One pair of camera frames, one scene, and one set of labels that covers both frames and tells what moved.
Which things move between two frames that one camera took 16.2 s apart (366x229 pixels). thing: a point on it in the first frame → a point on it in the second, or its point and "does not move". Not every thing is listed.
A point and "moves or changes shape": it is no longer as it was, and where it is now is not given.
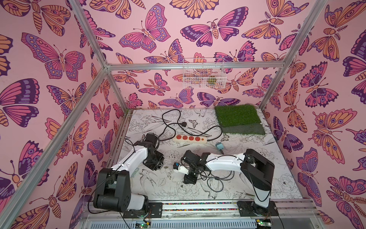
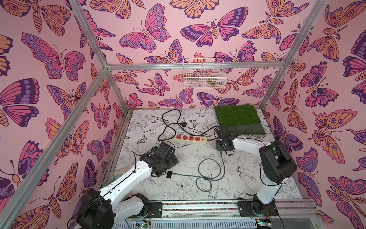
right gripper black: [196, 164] → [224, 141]
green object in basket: [212, 80] does not move
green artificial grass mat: [240, 119] does not move
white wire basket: [204, 73] does not move
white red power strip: [189, 138] does not move
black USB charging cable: [215, 177] moves or changes shape
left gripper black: [155, 166] → [172, 162]
